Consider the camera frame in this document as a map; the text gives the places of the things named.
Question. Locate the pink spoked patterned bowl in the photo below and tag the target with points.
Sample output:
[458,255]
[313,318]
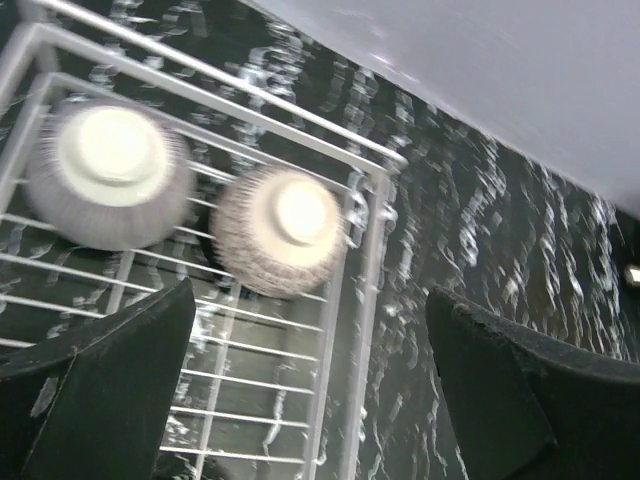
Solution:
[279,232]

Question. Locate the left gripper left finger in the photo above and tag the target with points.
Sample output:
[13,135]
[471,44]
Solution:
[92,403]

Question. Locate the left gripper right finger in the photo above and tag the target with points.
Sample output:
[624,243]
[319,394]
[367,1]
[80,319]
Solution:
[524,405]

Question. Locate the white wire dish rack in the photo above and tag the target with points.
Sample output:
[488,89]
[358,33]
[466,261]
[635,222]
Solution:
[265,388]

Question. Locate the purple striped bowl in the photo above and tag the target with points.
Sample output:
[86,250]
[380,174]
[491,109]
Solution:
[109,176]

